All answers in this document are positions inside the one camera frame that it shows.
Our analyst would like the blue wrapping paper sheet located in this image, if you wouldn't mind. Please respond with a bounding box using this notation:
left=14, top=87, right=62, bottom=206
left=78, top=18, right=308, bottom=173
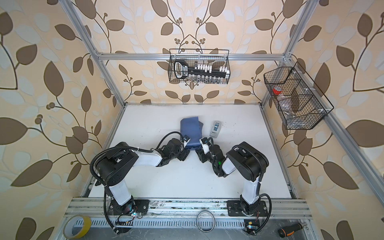
left=180, top=117, right=204, bottom=150

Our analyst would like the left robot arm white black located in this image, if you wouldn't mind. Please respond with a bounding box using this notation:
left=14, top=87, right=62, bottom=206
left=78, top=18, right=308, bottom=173
left=90, top=136, right=190, bottom=208

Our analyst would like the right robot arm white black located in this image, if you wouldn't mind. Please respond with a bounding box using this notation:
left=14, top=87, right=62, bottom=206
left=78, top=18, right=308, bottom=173
left=196, top=138, right=269, bottom=216

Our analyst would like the grey tape dispenser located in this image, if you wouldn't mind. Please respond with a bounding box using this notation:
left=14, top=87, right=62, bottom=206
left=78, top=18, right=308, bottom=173
left=210, top=121, right=222, bottom=138

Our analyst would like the black tool set in basket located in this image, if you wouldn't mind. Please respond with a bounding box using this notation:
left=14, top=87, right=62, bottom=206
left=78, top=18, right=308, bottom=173
left=173, top=60, right=231, bottom=80

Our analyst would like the red capped plastic bottle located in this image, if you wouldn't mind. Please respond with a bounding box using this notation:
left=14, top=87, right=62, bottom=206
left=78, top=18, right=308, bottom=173
left=273, top=86, right=283, bottom=98

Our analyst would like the orange black screwdriver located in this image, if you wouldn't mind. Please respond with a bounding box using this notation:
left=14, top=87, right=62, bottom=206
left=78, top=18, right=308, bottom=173
left=277, top=223, right=305, bottom=238

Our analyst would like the yellow tape roll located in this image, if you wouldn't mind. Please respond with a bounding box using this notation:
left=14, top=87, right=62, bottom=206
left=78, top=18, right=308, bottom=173
left=63, top=215, right=92, bottom=240

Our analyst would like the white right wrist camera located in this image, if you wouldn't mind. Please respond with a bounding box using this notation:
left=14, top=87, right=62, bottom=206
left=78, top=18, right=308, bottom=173
left=200, top=137, right=214, bottom=154

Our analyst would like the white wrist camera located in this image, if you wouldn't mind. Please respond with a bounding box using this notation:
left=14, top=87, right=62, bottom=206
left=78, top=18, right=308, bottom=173
left=182, top=135, right=191, bottom=145
left=200, top=137, right=214, bottom=154

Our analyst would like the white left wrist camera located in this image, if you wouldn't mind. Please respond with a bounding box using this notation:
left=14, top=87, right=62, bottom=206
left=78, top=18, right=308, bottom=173
left=182, top=135, right=191, bottom=145

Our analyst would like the grey ring on rail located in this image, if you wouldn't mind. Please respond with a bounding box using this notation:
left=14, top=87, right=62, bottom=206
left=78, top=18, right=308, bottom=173
left=196, top=209, right=216, bottom=233

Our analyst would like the back wall wire basket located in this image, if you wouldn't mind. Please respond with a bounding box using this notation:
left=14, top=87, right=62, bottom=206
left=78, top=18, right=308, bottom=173
left=168, top=48, right=231, bottom=85

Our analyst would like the wall wire basket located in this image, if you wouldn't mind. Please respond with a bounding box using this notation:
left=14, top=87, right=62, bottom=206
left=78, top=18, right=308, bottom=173
left=264, top=62, right=334, bottom=130
left=168, top=48, right=231, bottom=85

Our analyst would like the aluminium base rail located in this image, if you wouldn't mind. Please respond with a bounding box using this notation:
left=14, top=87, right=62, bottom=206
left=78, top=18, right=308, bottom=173
left=65, top=198, right=313, bottom=220

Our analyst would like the right wall wire basket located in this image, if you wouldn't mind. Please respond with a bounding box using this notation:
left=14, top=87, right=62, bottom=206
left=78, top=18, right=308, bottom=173
left=264, top=62, right=334, bottom=130

